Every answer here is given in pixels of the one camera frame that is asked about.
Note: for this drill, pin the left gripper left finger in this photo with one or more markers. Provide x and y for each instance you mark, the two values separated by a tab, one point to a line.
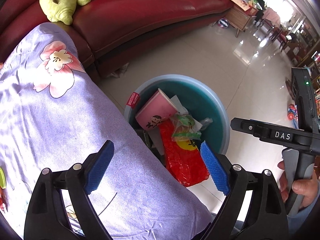
47	216

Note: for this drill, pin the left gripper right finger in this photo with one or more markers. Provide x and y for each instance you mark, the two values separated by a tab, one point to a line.
266	216

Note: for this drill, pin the red plastic snack bag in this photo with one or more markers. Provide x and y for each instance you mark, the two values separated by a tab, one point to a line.
182	158

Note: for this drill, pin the clear green snack packet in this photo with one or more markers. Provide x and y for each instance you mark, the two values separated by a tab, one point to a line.
185	128

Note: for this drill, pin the white paper towel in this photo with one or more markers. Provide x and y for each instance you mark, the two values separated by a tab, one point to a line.
180	108

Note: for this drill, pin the pink paper cup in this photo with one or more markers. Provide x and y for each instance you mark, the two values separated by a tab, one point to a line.
158	109

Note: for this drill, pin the teal round trash bin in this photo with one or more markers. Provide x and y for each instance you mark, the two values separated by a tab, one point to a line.
200	101

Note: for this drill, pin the person's right hand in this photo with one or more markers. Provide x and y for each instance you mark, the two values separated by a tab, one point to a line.
308	188

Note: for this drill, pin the small red candy wrapper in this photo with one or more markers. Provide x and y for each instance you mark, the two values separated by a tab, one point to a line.
3	201

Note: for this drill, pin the green plastic lid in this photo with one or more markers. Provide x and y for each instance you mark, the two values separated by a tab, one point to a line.
3	181

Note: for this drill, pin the crumpled clear plastic bag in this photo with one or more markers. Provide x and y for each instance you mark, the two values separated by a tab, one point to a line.
205	123

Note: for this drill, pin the wooden side table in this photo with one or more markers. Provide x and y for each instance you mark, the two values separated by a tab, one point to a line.
240	16

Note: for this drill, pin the small ball under table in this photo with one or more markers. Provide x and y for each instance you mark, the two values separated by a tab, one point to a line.
223	23

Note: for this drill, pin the red label on bin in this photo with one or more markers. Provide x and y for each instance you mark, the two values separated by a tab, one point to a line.
133	100

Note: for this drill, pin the dark red leather sofa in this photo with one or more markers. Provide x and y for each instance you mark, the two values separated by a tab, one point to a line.
108	34

